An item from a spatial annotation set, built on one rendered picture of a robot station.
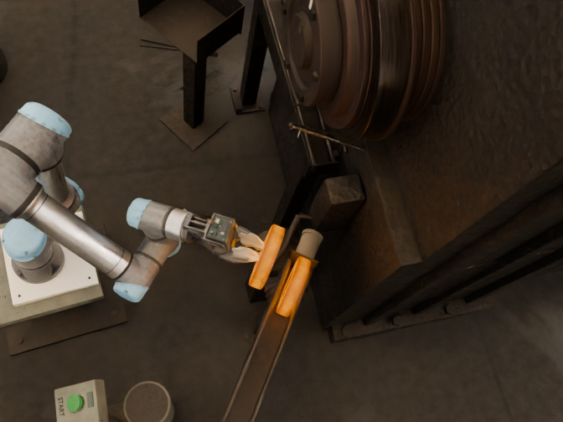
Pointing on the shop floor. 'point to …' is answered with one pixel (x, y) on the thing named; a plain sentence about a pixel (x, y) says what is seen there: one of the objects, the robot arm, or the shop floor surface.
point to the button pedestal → (100, 411)
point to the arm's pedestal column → (69, 319)
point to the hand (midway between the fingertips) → (267, 254)
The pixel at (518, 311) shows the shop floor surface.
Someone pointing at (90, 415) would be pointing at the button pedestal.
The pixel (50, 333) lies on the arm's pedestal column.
